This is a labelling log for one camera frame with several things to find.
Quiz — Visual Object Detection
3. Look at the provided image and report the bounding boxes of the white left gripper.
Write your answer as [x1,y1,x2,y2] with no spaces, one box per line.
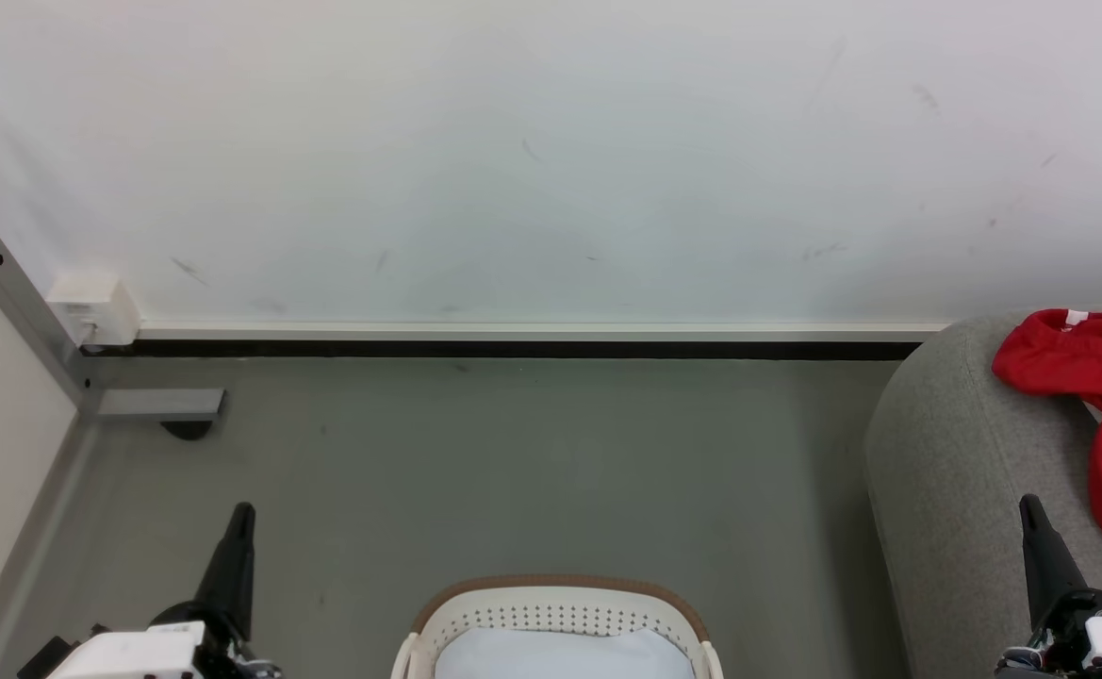
[45,502,280,679]

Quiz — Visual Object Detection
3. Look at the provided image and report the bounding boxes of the white laundry basket brown rim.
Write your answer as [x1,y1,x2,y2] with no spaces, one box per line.
[389,574,727,679]

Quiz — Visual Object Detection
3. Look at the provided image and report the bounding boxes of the light blue clothing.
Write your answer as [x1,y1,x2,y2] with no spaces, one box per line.
[434,626,699,679]

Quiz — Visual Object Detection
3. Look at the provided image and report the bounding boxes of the grey fabric sofa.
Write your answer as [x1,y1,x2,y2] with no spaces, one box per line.
[863,310,1102,679]

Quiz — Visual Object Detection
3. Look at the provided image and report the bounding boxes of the grey metal foot bar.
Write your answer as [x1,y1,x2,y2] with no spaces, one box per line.
[94,388,227,422]

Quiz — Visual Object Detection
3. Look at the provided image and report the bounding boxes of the white wall socket box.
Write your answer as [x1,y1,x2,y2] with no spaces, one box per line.
[45,274,142,348]

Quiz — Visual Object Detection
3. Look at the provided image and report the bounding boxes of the grey metal frame post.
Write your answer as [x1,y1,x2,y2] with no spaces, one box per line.
[0,216,102,421]

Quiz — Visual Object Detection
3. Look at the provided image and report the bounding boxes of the white wall base strip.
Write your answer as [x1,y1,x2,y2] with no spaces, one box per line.
[134,320,951,344]

